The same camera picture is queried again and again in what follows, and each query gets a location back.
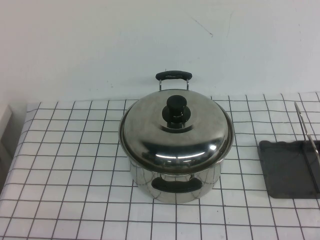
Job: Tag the beige box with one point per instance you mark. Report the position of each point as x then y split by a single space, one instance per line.
5 130

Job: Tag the white black grid tablecloth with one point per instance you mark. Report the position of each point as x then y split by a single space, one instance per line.
75 150

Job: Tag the steel pot lid black knob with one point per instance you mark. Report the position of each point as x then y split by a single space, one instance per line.
150 140

